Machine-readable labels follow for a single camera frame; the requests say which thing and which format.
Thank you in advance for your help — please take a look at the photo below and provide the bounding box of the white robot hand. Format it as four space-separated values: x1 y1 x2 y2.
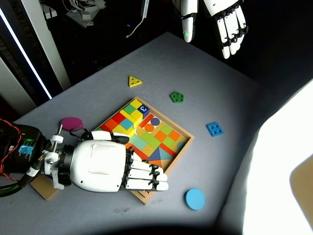
172 0 249 60
69 130 170 193

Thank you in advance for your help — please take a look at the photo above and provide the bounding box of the plain wooden rectangular block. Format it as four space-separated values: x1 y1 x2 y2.
29 174 60 202

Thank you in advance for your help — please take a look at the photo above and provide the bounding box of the blue four-hole square piece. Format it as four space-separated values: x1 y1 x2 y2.
206 122 224 138

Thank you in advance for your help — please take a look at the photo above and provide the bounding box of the magenta round disc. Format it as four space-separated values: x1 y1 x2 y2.
60 117 85 132

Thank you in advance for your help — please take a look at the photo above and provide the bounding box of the grey table cloth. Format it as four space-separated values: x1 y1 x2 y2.
0 31 266 235

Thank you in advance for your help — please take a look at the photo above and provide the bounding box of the wooden puzzle tray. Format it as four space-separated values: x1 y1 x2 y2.
92 95 196 205

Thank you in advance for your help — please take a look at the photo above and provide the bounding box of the yellow three-hole triangle piece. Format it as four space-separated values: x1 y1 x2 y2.
128 75 143 89

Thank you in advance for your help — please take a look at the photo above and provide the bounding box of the green five-hole pentagon piece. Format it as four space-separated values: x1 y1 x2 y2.
169 91 185 104

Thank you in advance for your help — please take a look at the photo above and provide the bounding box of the teal round disc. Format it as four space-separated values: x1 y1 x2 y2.
184 188 207 212

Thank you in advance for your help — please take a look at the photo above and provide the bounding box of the white LED light strip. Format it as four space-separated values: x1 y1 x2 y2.
0 7 53 100

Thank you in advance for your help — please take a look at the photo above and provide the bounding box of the white electronic device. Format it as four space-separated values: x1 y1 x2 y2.
65 0 108 29

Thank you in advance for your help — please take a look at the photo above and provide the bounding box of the tan rounded board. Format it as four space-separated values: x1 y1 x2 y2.
289 153 313 214

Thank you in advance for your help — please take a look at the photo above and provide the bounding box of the white hanging cable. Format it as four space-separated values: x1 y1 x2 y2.
125 0 151 39

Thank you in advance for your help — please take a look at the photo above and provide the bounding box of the white frame post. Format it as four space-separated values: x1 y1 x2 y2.
21 0 72 91

